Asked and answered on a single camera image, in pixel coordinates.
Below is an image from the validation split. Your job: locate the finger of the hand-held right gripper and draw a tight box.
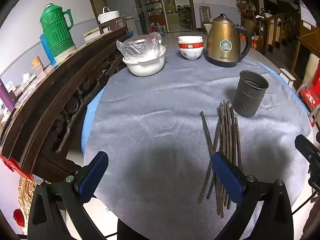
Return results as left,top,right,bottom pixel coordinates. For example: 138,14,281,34
308,164,320,193
294,134,320,165

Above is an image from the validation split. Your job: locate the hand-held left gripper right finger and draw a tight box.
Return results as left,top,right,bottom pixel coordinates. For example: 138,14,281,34
211,152,294,240

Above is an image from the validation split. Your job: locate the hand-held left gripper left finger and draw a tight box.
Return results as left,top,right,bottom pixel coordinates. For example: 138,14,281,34
27,151,109,240

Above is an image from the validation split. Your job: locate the bundle of dark chopsticks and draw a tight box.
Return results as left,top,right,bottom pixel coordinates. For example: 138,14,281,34
197,99,243,219

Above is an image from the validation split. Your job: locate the grey metal utensil holder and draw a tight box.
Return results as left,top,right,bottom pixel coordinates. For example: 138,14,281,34
233,70,270,118

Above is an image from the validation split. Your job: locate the blue under cloth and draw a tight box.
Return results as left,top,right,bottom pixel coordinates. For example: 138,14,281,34
81,89,105,155

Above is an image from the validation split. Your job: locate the woven basket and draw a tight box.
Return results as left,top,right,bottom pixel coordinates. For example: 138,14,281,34
18,177,38,221

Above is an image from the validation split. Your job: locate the small white stool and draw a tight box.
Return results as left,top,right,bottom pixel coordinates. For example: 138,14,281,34
279,68,296,89

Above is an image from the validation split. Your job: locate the grey tablecloth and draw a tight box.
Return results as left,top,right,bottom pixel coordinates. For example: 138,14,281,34
83,45,313,236

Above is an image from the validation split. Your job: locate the red plastic piece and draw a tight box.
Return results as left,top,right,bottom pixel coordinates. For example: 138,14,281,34
0,154,34,180

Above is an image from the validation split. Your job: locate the dark carved wooden sideboard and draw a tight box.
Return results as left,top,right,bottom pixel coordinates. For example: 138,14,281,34
0,25,131,183

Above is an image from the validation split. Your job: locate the purple container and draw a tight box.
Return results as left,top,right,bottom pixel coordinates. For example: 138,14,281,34
0,78,16,112

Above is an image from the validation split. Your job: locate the wooden stair railing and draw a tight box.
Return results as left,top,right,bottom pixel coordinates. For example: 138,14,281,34
257,7,302,57

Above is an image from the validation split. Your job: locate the white bowl with blue print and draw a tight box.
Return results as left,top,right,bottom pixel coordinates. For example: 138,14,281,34
179,47,203,61

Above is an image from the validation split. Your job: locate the blue plastic jug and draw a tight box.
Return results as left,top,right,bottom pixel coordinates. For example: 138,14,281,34
39,33,57,66

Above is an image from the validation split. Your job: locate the clear plastic bag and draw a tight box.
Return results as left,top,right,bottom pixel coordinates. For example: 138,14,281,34
116,35,167,63

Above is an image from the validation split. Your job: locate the gold electric kettle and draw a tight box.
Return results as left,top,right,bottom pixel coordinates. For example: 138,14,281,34
205,14,251,68

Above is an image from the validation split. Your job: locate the red rimmed bowl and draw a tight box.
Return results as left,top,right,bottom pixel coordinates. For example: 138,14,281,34
178,42,204,52

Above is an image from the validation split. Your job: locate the plain white bowl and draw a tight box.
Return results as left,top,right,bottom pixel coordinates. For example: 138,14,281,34
177,36,204,44

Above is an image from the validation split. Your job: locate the green thermos jug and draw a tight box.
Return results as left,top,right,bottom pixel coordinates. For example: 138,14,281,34
40,3,76,57

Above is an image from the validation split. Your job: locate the white lidded cooking pot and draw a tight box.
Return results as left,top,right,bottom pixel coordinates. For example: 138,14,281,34
97,6,121,24

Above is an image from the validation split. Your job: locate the wooden chair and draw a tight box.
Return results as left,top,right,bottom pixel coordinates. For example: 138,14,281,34
199,5,213,32

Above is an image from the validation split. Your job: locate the grey refrigerator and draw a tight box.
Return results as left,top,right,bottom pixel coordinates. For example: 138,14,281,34
104,0,143,37

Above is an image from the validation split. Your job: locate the shelf with goods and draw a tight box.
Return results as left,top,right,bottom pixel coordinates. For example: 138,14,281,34
138,0,167,33

